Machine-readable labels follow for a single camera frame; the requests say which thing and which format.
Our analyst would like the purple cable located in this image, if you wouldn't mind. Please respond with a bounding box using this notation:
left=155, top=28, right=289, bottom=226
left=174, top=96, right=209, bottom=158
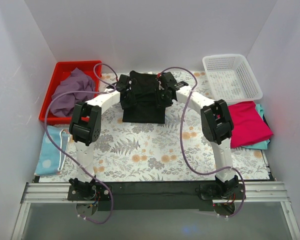
left=44, top=63, right=121, bottom=225
left=157, top=66, right=247, bottom=219

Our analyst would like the white perforated plastic basket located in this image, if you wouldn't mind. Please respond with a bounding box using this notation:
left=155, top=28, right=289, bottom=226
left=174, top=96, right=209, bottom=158
left=202, top=54, right=263, bottom=105

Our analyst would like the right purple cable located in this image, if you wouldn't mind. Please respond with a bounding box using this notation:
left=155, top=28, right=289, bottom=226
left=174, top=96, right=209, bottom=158
left=157, top=66, right=247, bottom=219

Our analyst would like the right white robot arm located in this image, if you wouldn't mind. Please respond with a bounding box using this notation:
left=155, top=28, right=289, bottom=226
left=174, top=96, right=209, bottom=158
left=156, top=72, right=239, bottom=200

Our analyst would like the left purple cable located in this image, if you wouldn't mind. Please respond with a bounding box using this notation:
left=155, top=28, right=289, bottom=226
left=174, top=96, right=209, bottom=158
left=44, top=63, right=121, bottom=225

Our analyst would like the magenta folded t shirt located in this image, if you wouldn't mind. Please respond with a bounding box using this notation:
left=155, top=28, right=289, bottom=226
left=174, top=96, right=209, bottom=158
left=228, top=101, right=261, bottom=149

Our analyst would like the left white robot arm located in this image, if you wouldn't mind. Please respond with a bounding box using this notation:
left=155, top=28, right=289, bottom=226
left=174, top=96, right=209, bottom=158
left=69, top=74, right=137, bottom=202

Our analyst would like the floral patterned table mat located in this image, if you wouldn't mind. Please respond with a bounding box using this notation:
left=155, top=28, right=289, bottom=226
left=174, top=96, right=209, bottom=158
left=33, top=70, right=271, bottom=183

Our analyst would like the red plastic bin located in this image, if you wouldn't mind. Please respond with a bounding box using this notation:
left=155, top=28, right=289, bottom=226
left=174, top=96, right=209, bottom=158
left=38, top=60, right=102, bottom=125

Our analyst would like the aluminium mounting rail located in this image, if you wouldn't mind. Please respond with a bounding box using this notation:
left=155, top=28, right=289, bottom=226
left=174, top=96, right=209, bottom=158
left=21, top=181, right=290, bottom=203

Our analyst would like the purple crumpled t shirt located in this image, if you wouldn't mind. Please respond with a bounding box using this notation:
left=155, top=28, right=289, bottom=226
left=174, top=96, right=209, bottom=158
left=50, top=68, right=96, bottom=118

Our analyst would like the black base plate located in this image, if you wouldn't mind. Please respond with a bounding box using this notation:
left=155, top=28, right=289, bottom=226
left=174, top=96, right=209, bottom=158
left=67, top=180, right=245, bottom=212

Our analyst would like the light blue dotted cloth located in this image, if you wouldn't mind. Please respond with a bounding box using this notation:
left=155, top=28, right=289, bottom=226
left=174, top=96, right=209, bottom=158
left=34, top=125, right=71, bottom=176

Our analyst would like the teal folded t shirt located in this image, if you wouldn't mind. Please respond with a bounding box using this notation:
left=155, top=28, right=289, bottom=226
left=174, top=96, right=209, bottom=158
left=242, top=103, right=273, bottom=150

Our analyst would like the black t shirt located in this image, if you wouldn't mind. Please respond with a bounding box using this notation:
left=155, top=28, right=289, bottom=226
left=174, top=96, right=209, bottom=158
left=122, top=70, right=166, bottom=124

